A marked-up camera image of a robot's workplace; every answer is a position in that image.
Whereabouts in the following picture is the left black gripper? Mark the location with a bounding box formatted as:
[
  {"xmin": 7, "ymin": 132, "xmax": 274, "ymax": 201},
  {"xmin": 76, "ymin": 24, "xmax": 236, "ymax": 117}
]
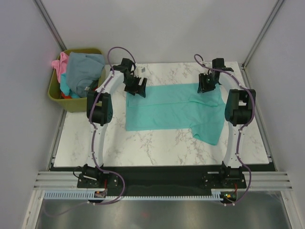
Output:
[{"xmin": 122, "ymin": 76, "xmax": 146, "ymax": 99}]

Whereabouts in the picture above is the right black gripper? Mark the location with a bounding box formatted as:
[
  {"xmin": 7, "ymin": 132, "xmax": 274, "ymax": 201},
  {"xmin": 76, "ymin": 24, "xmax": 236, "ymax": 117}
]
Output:
[{"xmin": 197, "ymin": 73, "xmax": 217, "ymax": 94}]

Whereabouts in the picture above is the teal t shirt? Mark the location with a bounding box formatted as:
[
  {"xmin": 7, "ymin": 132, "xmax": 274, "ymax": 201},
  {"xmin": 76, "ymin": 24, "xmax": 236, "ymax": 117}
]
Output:
[{"xmin": 125, "ymin": 83, "xmax": 225, "ymax": 146}]

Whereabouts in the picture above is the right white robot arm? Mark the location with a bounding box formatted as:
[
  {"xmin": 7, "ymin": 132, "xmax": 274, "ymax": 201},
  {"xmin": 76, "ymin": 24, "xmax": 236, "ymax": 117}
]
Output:
[{"xmin": 197, "ymin": 58, "xmax": 256, "ymax": 188}]

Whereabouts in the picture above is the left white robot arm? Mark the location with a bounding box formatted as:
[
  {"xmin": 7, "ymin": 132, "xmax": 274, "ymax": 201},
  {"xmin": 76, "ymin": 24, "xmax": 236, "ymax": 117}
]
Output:
[{"xmin": 84, "ymin": 58, "xmax": 147, "ymax": 187}]

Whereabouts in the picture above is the grey blue t shirt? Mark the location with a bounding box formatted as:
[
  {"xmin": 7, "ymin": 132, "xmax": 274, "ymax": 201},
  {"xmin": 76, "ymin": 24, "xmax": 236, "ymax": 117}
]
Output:
[{"xmin": 66, "ymin": 52, "xmax": 105, "ymax": 98}]

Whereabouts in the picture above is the orange red garment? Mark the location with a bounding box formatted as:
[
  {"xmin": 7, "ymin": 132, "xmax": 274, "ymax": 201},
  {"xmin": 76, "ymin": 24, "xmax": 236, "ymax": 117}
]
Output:
[{"xmin": 61, "ymin": 93, "xmax": 71, "ymax": 99}]

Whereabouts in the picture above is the pink t shirt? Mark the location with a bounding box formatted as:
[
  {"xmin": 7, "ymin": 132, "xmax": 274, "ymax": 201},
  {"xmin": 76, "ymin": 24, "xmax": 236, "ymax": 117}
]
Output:
[{"xmin": 51, "ymin": 52, "xmax": 69, "ymax": 83}]

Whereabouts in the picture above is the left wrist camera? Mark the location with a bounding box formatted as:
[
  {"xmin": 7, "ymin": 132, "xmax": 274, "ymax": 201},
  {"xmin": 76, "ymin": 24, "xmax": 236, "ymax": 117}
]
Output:
[{"xmin": 134, "ymin": 67, "xmax": 146, "ymax": 77}]

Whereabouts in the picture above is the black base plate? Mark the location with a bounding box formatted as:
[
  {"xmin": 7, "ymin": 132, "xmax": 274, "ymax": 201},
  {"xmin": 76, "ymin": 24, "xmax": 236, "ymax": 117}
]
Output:
[{"xmin": 77, "ymin": 165, "xmax": 246, "ymax": 198}]

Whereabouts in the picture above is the light blue cable duct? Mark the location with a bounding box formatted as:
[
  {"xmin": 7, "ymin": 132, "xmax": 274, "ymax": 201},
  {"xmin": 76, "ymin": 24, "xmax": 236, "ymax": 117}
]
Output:
[{"xmin": 44, "ymin": 190, "xmax": 223, "ymax": 201}]

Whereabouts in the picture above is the aluminium frame rail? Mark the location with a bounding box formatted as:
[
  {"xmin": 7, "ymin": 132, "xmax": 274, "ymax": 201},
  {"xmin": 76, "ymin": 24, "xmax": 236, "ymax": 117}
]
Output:
[{"xmin": 33, "ymin": 171, "xmax": 292, "ymax": 191}]

